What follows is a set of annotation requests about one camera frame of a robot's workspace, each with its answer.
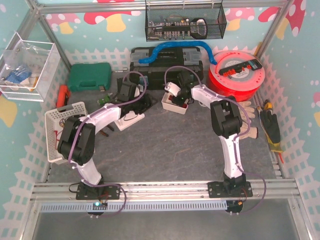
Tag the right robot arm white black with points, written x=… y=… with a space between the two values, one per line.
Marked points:
x=226 y=123

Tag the clear acrylic wall box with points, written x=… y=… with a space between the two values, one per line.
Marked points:
x=41 y=57

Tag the green plastic tool case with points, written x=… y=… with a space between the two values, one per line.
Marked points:
x=89 y=77

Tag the orange handled tool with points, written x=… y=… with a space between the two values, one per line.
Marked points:
x=63 y=96

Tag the white peg fixture board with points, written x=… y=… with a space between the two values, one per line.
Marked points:
x=128 y=120

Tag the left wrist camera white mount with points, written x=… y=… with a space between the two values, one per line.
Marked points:
x=138 y=90

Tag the beige work glove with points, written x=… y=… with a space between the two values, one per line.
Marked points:
x=246 y=109
x=252 y=133

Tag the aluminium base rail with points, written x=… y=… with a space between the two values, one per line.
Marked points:
x=255 y=189

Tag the white perforated plastic basket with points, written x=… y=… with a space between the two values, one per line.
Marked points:
x=54 y=123

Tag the white slotted cable duct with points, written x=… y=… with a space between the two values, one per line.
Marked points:
x=134 y=206

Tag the upper beige work glove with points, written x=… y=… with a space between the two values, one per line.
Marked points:
x=246 y=109

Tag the black wire mesh basket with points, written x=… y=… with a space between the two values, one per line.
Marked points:
x=182 y=20

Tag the black red terminal strip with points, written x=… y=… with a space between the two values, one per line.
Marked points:
x=252 y=64

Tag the black plastic toolbox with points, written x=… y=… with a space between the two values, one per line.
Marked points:
x=154 y=72

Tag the black battery holder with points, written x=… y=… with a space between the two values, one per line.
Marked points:
x=120 y=86

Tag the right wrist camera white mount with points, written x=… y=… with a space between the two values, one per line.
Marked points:
x=172 y=88

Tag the black yellow rubber glove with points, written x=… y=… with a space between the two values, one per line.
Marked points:
x=271 y=129

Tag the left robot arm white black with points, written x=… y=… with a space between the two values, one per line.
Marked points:
x=77 y=141

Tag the white rectangular parts tray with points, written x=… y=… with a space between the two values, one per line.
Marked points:
x=168 y=105

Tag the blue white work glove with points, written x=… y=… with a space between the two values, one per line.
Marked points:
x=19 y=76

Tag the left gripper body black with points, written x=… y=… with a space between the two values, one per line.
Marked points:
x=144 y=103

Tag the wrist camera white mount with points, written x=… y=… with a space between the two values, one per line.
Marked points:
x=138 y=90
x=172 y=88

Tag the red filament spool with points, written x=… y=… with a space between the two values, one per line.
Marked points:
x=242 y=86

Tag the lower beige work glove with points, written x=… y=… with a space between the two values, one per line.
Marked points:
x=252 y=133

